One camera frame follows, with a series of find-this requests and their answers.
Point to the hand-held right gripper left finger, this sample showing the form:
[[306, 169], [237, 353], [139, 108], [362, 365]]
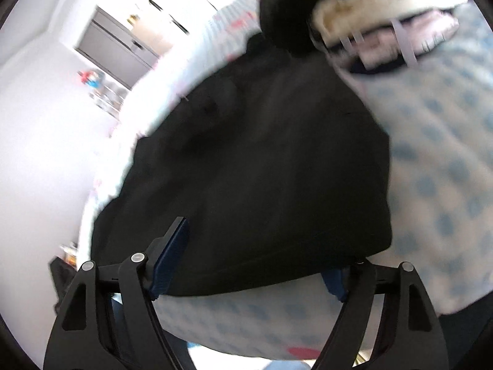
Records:
[[173, 254]]

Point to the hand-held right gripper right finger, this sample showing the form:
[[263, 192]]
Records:
[[334, 283]]

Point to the black fleece garment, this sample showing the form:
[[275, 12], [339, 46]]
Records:
[[285, 7]]

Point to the red blue wall plush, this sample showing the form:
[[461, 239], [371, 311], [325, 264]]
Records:
[[90, 79]]

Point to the printed checkered blanket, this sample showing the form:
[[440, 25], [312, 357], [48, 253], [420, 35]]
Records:
[[435, 162]]

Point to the person's right leg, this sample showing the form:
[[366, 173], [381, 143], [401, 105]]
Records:
[[460, 331]]

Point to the stack of folded clothes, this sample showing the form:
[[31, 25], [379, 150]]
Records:
[[385, 19]]

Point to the black pants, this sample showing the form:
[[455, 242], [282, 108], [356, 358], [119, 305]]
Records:
[[262, 169]]

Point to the grey door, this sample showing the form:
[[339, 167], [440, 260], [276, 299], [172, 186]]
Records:
[[111, 46]]

